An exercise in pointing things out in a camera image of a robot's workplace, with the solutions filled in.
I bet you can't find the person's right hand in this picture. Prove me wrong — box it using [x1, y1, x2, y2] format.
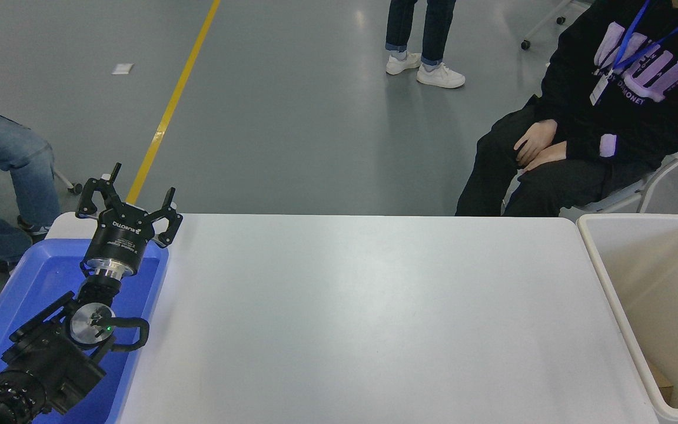
[514, 119, 559, 168]

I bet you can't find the grey and white chair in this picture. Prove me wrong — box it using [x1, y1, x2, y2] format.
[574, 121, 678, 214]

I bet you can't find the white wheeled chair leg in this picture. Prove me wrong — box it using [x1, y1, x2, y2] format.
[520, 0, 588, 50]

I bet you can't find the large pale plastic bin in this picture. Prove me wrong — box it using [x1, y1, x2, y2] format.
[576, 213, 678, 424]

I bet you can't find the blue lanyard with white badge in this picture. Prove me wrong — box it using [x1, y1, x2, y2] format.
[589, 0, 678, 107]

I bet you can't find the person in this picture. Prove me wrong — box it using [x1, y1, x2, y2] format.
[456, 0, 678, 217]
[385, 0, 466, 89]
[0, 53, 62, 274]

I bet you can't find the person's left hand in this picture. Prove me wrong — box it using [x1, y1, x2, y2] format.
[523, 141, 570, 173]

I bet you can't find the brown cardboard scrap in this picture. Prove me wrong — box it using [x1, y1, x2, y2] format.
[645, 359, 674, 407]

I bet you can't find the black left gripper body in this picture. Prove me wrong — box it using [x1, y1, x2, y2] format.
[84, 203, 156, 274]

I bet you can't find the blue plastic tray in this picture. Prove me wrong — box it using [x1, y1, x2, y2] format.
[0, 238, 170, 424]

